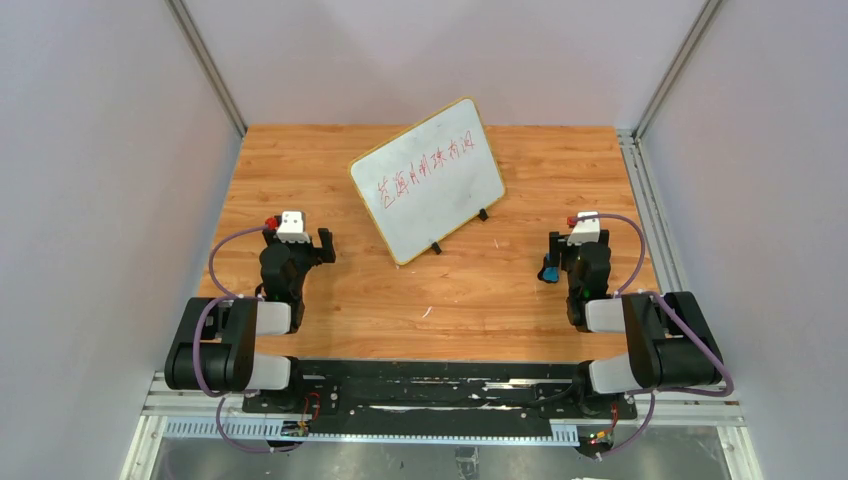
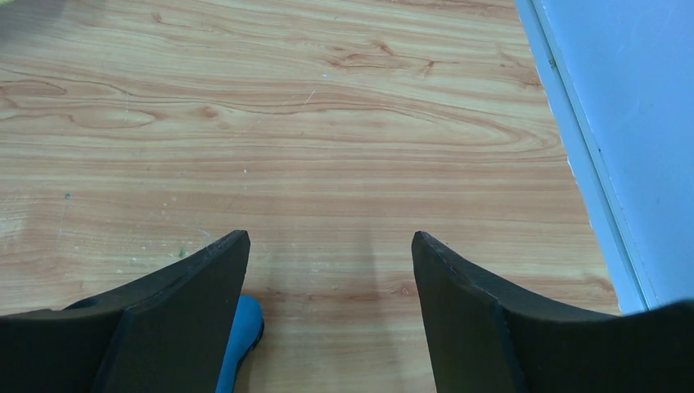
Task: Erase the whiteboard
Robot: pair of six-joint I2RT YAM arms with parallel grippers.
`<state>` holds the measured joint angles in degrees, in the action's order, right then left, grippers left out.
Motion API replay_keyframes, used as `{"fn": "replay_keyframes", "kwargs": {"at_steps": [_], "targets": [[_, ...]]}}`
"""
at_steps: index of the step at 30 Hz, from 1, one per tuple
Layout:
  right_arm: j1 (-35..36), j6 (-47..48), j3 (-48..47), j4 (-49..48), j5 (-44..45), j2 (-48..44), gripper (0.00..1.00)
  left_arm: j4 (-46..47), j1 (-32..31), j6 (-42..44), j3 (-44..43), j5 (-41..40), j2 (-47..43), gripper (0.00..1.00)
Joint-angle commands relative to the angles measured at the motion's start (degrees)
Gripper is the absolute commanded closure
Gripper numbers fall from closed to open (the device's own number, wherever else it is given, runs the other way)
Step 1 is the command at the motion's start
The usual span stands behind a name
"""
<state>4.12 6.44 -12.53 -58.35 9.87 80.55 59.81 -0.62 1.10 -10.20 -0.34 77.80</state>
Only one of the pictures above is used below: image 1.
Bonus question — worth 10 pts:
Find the blue black whiteboard eraser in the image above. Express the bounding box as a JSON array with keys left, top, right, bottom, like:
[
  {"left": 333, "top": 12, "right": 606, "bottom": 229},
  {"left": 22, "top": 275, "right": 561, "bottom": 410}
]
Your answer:
[{"left": 537, "top": 266, "right": 560, "bottom": 284}]

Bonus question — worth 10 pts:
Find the yellow framed whiteboard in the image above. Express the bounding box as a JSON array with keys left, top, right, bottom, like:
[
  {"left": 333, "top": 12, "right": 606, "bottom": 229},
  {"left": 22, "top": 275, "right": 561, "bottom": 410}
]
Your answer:
[{"left": 348, "top": 97, "right": 506, "bottom": 265}]

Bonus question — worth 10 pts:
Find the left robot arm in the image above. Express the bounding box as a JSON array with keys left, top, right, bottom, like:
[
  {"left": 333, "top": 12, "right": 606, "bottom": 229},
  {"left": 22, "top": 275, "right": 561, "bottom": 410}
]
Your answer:
[{"left": 164, "top": 227, "right": 336, "bottom": 410}]

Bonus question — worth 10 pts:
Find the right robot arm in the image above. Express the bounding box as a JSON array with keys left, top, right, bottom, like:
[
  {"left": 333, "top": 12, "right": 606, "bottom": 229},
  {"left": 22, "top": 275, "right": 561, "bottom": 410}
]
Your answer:
[{"left": 538, "top": 229, "right": 732, "bottom": 410}]

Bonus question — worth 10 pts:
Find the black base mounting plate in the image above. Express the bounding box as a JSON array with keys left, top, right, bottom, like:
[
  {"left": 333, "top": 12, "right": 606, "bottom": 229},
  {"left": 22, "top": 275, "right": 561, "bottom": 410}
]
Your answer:
[{"left": 242, "top": 359, "right": 637, "bottom": 439}]

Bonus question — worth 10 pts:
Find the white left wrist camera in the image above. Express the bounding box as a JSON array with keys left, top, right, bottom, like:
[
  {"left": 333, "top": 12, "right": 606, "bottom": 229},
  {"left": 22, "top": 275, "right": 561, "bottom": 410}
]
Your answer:
[{"left": 275, "top": 210, "right": 312, "bottom": 243}]

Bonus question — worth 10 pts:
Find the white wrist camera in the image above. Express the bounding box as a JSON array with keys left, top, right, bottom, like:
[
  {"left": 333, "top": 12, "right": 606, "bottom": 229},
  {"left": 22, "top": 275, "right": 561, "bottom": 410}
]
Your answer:
[
  {"left": 566, "top": 211, "right": 601, "bottom": 246},
  {"left": 275, "top": 210, "right": 312, "bottom": 243}
]

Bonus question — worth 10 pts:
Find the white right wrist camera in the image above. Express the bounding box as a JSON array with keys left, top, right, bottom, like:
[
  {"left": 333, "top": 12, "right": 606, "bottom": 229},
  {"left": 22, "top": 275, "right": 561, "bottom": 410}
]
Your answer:
[{"left": 566, "top": 211, "right": 601, "bottom": 246}]

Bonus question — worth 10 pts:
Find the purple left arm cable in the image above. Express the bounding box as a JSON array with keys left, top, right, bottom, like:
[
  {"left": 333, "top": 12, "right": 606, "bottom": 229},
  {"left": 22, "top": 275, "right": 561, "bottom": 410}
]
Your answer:
[{"left": 192, "top": 215, "right": 307, "bottom": 455}]

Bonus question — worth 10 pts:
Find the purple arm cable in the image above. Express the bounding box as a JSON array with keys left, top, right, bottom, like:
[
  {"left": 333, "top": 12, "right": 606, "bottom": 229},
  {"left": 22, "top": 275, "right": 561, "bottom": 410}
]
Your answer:
[
  {"left": 566, "top": 211, "right": 735, "bottom": 460},
  {"left": 192, "top": 215, "right": 307, "bottom": 455}
]

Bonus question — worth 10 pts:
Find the right side aluminium rail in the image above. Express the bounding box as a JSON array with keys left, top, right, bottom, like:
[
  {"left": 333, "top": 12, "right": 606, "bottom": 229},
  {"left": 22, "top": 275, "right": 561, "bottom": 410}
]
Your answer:
[{"left": 616, "top": 129, "right": 689, "bottom": 291}]

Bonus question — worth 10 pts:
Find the whiteboard wire stand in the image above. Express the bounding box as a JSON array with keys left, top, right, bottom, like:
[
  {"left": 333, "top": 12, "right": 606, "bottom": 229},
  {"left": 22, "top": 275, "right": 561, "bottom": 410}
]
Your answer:
[{"left": 429, "top": 208, "right": 489, "bottom": 255}]

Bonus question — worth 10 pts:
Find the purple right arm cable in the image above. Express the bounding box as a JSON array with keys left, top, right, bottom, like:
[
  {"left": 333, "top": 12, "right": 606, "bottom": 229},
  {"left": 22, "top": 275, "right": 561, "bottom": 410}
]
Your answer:
[{"left": 566, "top": 211, "right": 735, "bottom": 460}]

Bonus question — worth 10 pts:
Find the aluminium front frame rail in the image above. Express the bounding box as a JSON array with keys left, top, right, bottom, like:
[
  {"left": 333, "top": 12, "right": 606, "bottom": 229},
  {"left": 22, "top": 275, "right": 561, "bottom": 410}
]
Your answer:
[{"left": 121, "top": 360, "right": 763, "bottom": 479}]

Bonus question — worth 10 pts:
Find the left corner aluminium post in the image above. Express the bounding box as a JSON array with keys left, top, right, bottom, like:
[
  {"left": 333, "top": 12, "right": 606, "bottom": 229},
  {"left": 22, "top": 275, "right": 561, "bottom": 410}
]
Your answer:
[{"left": 164, "top": 0, "right": 248, "bottom": 138}]

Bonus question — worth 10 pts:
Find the corner aluminium post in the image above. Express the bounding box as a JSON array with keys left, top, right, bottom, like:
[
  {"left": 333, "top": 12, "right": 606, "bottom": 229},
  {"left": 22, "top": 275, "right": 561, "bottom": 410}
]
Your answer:
[
  {"left": 164, "top": 0, "right": 248, "bottom": 138},
  {"left": 632, "top": 0, "right": 724, "bottom": 142}
]

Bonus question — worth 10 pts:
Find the right corner aluminium post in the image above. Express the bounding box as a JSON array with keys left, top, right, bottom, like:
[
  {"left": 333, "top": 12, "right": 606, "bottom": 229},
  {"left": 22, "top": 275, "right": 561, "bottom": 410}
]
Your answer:
[{"left": 632, "top": 0, "right": 724, "bottom": 142}]

